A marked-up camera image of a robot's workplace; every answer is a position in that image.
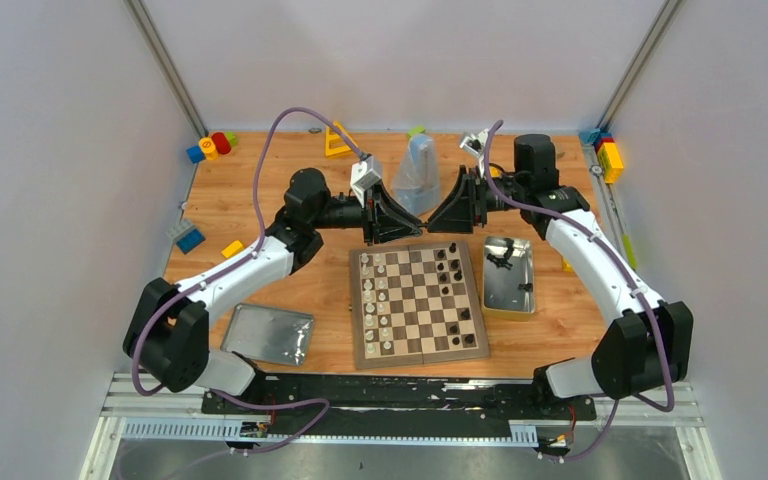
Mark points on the small wooden block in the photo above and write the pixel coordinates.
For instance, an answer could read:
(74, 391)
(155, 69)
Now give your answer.
(558, 153)

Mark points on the yellow trapezoid toy block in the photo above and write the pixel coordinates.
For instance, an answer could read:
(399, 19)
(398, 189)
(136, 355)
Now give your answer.
(337, 141)

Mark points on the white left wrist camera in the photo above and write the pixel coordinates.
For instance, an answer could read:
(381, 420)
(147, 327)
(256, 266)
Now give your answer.
(364, 174)

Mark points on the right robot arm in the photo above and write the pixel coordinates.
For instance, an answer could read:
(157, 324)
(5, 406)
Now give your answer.
(647, 340)

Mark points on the red cylinder block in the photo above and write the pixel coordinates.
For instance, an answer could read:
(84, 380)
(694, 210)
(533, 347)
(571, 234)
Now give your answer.
(222, 143)

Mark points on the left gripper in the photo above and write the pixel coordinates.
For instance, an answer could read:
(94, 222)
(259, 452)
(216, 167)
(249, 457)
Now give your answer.
(370, 216)

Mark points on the blue lego brick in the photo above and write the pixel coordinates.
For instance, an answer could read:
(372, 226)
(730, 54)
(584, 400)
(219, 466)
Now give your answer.
(189, 241)

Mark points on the silver tin lid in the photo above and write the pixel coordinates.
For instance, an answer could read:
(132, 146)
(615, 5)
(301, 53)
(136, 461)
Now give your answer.
(269, 334)

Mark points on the small yellow block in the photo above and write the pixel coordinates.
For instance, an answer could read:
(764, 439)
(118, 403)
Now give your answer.
(232, 249)

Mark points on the clear bubble wrap bag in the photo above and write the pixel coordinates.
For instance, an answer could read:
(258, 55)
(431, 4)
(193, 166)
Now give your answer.
(416, 185)

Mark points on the grey lego brick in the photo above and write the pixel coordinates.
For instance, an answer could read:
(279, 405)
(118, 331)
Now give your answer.
(180, 229)

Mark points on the yellow cylinder block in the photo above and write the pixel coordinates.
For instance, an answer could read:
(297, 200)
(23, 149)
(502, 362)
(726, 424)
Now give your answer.
(208, 148)

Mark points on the wooden chess board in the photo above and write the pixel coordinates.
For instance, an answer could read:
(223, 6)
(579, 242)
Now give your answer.
(415, 304)

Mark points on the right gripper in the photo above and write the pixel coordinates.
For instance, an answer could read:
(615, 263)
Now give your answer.
(466, 206)

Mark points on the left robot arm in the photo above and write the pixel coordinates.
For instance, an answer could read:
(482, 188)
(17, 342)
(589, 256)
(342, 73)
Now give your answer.
(169, 332)

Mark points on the silver metal tin box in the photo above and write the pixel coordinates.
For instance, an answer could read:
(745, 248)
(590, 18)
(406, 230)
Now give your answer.
(508, 294)

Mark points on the stacked coloured bricks corner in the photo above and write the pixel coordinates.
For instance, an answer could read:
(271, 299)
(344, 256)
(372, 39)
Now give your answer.
(607, 153)

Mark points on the blue cube block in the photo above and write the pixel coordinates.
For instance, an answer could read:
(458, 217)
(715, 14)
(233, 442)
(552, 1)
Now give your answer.
(195, 154)

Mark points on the green block behind bag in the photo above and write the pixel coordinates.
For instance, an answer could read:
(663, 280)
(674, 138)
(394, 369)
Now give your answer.
(417, 130)

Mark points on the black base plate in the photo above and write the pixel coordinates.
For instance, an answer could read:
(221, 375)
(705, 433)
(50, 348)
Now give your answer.
(511, 399)

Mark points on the pile of black chess pieces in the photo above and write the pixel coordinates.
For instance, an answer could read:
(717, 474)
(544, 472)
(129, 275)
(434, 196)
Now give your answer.
(502, 261)

